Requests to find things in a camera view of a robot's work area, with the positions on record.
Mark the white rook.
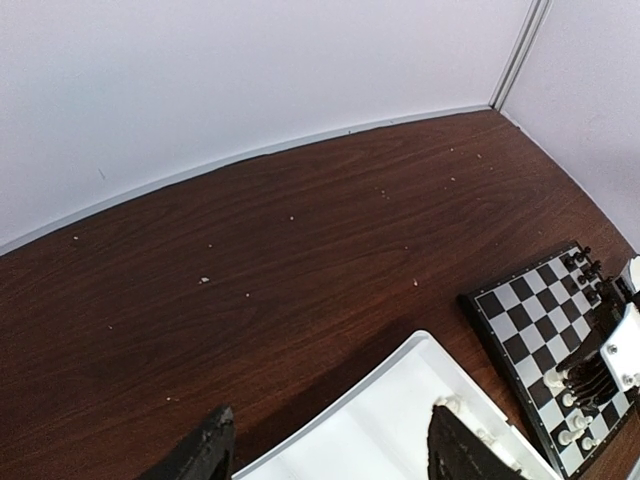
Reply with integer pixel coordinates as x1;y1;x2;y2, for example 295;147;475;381
543;369;564;389

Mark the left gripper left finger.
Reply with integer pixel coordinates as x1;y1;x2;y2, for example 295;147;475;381
138;405;236;480

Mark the black white chess board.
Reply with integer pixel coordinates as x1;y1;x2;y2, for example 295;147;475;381
458;242;639;479

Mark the right aluminium corner post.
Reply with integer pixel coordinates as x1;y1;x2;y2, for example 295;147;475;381
489;0;552;112

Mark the white plastic compartment tray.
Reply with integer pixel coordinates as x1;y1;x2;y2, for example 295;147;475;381
234;330;558;479

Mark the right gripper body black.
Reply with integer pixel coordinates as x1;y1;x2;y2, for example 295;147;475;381
556;279;632;410

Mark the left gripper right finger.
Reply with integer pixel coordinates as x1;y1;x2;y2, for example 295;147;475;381
427;405;524;480

